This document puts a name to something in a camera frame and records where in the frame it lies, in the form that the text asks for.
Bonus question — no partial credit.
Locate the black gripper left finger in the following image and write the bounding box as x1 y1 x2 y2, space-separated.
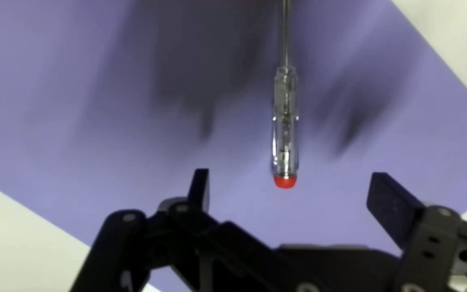
70 167 275 292

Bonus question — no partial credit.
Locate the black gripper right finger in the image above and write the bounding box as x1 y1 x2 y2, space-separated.
365 170 467 292

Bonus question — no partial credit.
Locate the purple paper sheet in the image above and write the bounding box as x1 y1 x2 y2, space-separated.
0 0 467 292

